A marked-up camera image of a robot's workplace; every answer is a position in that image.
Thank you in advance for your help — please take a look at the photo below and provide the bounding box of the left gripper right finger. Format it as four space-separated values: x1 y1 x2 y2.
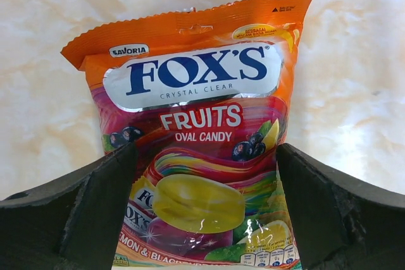
277 144 404 270

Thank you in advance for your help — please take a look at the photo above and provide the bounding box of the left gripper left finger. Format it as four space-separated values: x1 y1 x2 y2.
1 144 137 269

